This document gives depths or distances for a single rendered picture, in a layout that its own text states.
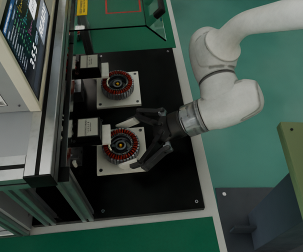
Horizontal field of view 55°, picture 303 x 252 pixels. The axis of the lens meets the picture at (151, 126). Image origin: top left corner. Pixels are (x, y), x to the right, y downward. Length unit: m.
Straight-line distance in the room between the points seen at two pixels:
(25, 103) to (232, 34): 0.48
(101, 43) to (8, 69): 0.77
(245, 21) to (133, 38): 0.65
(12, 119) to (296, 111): 1.85
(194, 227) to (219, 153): 1.01
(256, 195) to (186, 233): 0.95
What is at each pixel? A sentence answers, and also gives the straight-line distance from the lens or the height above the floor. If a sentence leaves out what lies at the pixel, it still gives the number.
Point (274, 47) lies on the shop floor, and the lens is 2.52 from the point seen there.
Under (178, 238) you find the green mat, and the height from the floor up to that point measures 0.75.
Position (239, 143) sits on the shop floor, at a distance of 1.88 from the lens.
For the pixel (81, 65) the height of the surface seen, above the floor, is 0.92.
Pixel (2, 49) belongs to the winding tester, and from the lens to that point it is 0.49.
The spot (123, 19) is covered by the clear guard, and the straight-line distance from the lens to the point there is 0.83.
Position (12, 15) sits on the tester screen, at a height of 1.28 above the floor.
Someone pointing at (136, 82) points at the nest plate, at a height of 0.78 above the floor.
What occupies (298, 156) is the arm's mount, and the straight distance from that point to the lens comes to 0.99.
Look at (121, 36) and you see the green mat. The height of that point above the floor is 0.75.
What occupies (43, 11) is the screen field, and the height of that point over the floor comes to 1.17.
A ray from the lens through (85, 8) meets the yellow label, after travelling 0.89.
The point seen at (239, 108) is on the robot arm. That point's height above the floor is 1.00.
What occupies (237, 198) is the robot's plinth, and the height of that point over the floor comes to 0.02.
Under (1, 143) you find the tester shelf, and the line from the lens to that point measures 0.58.
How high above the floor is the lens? 1.57
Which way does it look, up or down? 57 degrees down
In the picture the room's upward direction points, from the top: straight up
